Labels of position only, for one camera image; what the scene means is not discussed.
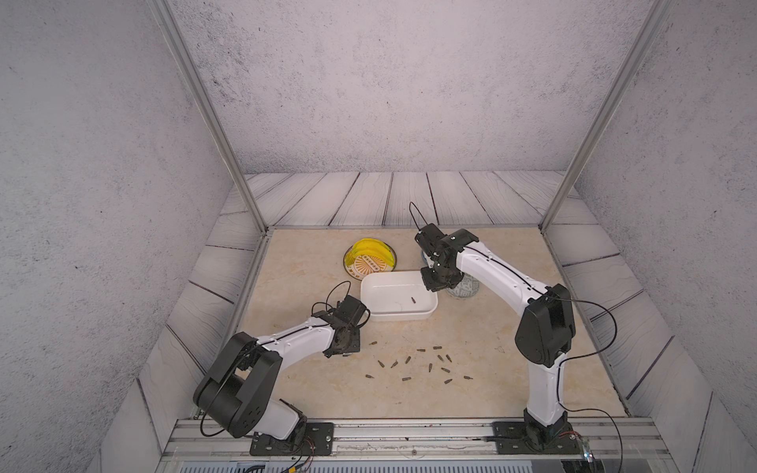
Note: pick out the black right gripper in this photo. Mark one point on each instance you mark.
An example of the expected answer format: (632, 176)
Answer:
(430, 285)

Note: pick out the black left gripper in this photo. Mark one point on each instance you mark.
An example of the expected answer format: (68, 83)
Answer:
(356, 347)

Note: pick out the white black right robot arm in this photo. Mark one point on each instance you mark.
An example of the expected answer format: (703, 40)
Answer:
(545, 332)

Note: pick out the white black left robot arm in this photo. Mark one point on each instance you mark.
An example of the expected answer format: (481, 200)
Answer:
(237, 391)

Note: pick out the white plastic storage box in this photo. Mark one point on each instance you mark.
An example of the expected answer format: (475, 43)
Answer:
(387, 296)

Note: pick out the yellow banana bunch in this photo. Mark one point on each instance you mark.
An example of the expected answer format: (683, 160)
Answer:
(373, 248)

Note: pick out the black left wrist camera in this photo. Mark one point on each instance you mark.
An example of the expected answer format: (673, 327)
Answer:
(350, 308)

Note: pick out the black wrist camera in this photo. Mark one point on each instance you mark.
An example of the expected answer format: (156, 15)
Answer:
(350, 308)
(428, 238)

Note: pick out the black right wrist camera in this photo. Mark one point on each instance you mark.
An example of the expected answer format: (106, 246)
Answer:
(428, 238)

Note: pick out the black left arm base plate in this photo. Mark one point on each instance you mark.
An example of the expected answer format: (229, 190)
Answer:
(307, 439)

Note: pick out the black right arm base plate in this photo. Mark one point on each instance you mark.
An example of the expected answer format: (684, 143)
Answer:
(530, 437)

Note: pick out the aluminium front rail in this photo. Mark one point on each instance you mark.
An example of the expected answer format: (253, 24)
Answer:
(596, 444)

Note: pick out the aluminium frame post right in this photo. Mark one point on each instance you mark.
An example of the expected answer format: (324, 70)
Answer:
(629, 67)

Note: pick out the aluminium frame post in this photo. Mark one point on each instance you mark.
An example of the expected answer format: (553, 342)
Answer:
(629, 67)
(163, 14)

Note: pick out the aluminium frame post left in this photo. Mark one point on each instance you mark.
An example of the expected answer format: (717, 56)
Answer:
(163, 14)

